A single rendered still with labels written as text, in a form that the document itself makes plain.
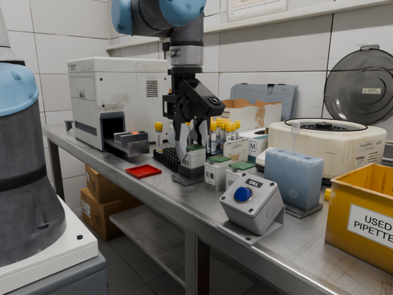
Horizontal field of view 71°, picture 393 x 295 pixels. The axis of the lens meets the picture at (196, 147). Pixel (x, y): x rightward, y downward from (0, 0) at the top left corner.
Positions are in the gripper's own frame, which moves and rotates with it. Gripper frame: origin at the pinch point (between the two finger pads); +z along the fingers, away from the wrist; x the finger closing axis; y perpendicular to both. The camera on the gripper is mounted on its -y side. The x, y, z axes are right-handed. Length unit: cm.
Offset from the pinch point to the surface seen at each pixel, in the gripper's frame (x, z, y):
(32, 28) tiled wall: -5, -48, 169
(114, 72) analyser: 0.9, -19.1, 37.8
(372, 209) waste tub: 2.5, -1.6, -38.9
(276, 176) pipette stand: -3.6, 0.5, -20.8
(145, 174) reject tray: 8.2, 5.3, 8.4
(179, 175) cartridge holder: 3.6, 4.7, 0.7
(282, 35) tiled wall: -57, -33, 15
